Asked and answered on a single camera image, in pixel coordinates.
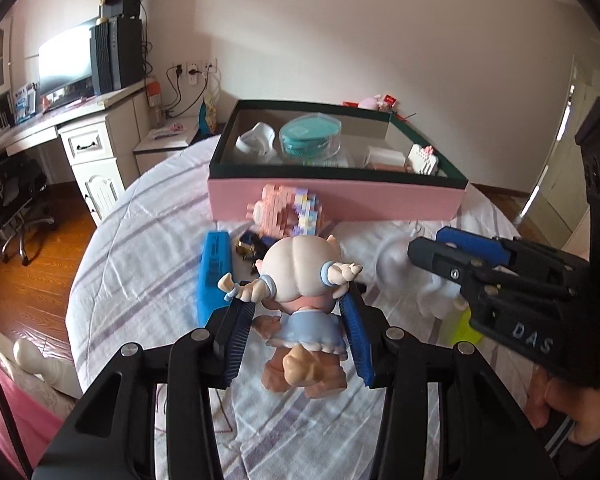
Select white plastic toy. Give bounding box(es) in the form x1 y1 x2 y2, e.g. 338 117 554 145
375 237 463 322

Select pink booklet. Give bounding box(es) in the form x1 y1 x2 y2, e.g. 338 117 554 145
150 122 188 139

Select black speaker box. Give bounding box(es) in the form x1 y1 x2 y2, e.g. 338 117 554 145
99 0 142 21

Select white wall sockets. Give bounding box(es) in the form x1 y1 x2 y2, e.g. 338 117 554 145
167 59 218 78

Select blue white box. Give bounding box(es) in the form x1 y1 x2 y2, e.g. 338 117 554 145
12 82 36 123

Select black office chair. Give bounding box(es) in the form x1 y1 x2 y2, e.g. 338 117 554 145
0 155 56 267

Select white pink block toy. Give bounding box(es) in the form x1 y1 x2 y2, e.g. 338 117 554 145
407 144 439 175

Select pink lilac block toy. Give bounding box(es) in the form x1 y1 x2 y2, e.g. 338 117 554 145
247 185 326 238

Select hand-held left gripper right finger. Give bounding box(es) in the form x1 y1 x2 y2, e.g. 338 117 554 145
340 280 561 480

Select white tooth-shaped holder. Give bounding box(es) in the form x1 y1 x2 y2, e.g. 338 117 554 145
235 122 276 161

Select pig figurine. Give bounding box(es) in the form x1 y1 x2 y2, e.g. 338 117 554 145
222 234 363 401

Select white charger cable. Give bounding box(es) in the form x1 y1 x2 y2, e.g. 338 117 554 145
207 67 224 102

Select white nightstand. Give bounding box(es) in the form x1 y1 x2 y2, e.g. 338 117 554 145
132 122 201 177

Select bright pink cloth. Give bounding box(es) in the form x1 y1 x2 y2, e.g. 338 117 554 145
0 355 68 480

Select person's right hand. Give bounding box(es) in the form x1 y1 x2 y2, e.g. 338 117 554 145
527 366 600 446

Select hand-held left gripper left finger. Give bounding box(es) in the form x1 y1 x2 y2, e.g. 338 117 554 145
32 302 256 480

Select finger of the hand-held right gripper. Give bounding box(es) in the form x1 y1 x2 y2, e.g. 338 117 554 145
407 237 568 306
436 226 588 286

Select black power cable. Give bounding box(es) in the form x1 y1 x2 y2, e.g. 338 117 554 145
165 65 187 112

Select cream rounded object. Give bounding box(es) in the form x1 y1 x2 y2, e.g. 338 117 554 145
12 337 77 397

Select blue yellow snack bag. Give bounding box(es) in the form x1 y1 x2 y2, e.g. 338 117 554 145
197 92 220 136

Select pink box with green rim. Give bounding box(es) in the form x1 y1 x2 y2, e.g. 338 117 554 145
207 99 470 223

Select bottle with orange label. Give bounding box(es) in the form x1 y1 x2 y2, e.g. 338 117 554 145
146 80 162 123

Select black computer tower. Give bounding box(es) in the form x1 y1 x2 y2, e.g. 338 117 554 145
90 15 146 96

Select blue rectangular case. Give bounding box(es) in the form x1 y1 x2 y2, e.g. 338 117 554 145
197 230 236 326

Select yellow highlighter box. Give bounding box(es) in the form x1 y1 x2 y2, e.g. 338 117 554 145
440 309 473 347

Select white desk with drawers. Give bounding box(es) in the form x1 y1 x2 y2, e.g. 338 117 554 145
0 80 156 223

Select black computer monitor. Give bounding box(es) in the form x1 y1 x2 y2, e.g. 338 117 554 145
37 17 97 106

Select teal round case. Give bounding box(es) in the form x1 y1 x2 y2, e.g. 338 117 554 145
279 114 342 162

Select black gold keychain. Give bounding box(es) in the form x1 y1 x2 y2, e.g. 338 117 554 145
237 232 267 261

